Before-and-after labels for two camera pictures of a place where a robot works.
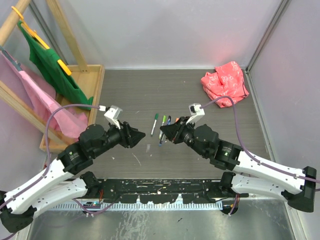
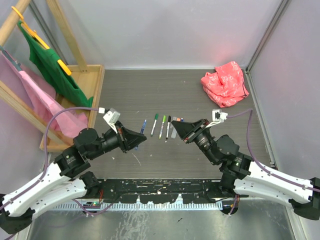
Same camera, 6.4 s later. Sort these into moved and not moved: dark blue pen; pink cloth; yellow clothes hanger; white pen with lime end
Moved: dark blue pen
Not moved: pink cloth; white pen with lime end; yellow clothes hanger
